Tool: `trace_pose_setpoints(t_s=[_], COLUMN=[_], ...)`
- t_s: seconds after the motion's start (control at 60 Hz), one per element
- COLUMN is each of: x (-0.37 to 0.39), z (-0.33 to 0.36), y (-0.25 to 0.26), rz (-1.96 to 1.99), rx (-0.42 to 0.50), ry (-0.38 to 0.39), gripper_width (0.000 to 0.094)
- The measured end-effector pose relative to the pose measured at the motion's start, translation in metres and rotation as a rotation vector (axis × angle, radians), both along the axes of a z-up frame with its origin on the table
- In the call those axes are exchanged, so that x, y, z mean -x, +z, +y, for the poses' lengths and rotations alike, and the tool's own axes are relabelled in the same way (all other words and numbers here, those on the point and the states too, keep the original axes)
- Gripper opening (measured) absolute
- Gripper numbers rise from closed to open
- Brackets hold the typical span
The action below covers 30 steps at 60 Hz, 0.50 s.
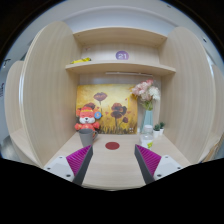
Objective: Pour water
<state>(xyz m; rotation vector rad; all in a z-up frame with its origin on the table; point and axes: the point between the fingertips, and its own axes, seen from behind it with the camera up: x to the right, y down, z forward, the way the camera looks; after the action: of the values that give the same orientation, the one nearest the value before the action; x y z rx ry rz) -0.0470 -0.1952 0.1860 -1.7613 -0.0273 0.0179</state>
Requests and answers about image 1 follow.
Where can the poppy flower painting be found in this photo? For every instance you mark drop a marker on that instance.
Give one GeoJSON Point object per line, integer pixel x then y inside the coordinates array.
{"type": "Point", "coordinates": [115, 107]}

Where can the pink white flower bouquet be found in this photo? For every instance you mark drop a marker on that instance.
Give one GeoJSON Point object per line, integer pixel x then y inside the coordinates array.
{"type": "Point", "coordinates": [147, 93]}

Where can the wooden desk hutch shelf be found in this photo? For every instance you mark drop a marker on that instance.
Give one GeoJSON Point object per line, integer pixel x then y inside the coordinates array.
{"type": "Point", "coordinates": [40, 93]}

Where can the clear plastic water bottle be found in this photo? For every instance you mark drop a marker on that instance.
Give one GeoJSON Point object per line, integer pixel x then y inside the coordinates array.
{"type": "Point", "coordinates": [146, 137]}

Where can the light blue vase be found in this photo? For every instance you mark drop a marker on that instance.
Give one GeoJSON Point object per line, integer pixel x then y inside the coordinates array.
{"type": "Point", "coordinates": [147, 119]}

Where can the red round coaster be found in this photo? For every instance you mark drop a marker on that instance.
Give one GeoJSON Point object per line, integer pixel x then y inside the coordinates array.
{"type": "Point", "coordinates": [112, 145]}

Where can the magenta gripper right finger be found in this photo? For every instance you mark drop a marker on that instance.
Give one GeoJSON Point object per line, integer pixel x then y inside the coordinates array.
{"type": "Point", "coordinates": [148, 162]}

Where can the under-shelf light bar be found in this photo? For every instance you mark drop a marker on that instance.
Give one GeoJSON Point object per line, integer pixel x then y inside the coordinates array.
{"type": "Point", "coordinates": [128, 74]}

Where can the grey mug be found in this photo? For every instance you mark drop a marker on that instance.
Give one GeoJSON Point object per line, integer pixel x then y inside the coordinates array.
{"type": "Point", "coordinates": [87, 136]}

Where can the small potted plant left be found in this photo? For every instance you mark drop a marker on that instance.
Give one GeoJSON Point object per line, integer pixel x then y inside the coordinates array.
{"type": "Point", "coordinates": [156, 130]}

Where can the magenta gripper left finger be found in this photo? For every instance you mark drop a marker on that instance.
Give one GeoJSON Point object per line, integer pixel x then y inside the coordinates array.
{"type": "Point", "coordinates": [79, 162]}

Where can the red fox plush toy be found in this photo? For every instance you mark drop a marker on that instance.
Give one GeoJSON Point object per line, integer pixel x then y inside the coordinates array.
{"type": "Point", "coordinates": [87, 120]}

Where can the purple number sticker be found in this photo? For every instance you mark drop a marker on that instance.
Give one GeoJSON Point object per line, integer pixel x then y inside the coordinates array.
{"type": "Point", "coordinates": [122, 55]}

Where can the small potted plant right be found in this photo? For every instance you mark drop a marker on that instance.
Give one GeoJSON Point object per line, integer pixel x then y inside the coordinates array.
{"type": "Point", "coordinates": [162, 125]}

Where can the small potted plant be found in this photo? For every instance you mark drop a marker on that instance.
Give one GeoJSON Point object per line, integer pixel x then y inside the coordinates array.
{"type": "Point", "coordinates": [162, 125]}
{"type": "Point", "coordinates": [156, 130]}

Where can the yellow object on shelf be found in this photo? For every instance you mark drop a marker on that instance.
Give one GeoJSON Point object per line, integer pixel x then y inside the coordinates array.
{"type": "Point", "coordinates": [87, 59]}

